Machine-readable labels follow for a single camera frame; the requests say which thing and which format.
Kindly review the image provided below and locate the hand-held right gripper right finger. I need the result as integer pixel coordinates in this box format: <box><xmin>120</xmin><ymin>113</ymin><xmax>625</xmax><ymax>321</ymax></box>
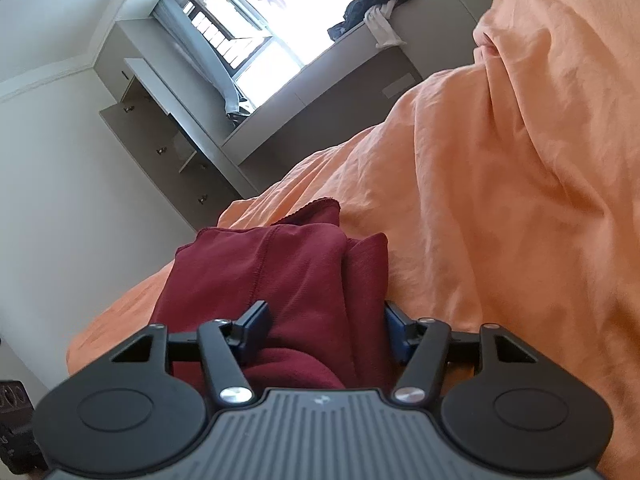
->
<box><xmin>384</xmin><ymin>301</ymin><xmax>538</xmax><ymax>405</ymax></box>

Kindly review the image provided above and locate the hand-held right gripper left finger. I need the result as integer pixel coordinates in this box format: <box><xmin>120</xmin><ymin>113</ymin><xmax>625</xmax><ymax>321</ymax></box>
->
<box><xmin>110</xmin><ymin>301</ymin><xmax>273</xmax><ymax>407</ymax></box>

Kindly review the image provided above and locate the maroon knit top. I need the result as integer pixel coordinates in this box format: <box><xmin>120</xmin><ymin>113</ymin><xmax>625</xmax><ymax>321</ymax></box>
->
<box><xmin>152</xmin><ymin>199</ymin><xmax>401</xmax><ymax>390</ymax></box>

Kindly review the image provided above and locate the orange bed sheet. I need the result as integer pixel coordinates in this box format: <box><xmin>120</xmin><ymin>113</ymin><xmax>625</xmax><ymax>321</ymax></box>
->
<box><xmin>66</xmin><ymin>0</ymin><xmax>640</xmax><ymax>480</ymax></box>

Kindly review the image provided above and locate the open grey cabinet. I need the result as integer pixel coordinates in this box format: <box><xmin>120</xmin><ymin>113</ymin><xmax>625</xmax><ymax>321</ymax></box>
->
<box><xmin>95</xmin><ymin>19</ymin><xmax>261</xmax><ymax>232</ymax></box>

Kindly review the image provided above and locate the grey window bench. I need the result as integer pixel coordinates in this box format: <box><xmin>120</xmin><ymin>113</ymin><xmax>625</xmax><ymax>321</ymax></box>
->
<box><xmin>220</xmin><ymin>0</ymin><xmax>476</xmax><ymax>197</ymax></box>

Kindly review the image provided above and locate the light blue curtain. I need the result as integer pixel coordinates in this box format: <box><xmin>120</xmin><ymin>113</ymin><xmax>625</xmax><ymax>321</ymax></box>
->
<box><xmin>152</xmin><ymin>0</ymin><xmax>257</xmax><ymax>125</ymax></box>

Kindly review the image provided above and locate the white cloth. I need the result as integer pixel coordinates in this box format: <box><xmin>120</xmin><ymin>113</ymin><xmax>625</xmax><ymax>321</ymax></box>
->
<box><xmin>363</xmin><ymin>2</ymin><xmax>406</xmax><ymax>50</ymax></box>

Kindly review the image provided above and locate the window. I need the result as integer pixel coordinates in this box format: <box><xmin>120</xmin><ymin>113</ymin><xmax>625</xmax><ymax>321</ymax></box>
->
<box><xmin>152</xmin><ymin>0</ymin><xmax>386</xmax><ymax>117</ymax></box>

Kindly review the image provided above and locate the white wall socket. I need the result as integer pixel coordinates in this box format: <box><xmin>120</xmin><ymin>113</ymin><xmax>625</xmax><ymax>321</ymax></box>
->
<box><xmin>382</xmin><ymin>74</ymin><xmax>416</xmax><ymax>97</ymax></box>

